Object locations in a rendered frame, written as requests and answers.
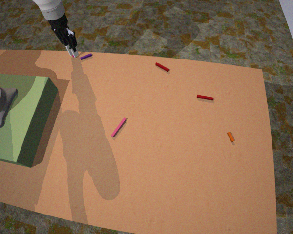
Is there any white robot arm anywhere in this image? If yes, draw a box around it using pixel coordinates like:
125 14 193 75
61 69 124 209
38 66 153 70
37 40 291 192
0 0 65 128

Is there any pink rod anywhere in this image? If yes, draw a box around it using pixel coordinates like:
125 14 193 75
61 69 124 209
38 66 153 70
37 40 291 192
111 118 126 137

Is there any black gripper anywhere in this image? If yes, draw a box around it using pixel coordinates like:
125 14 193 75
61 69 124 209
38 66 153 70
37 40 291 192
49 13 79 57

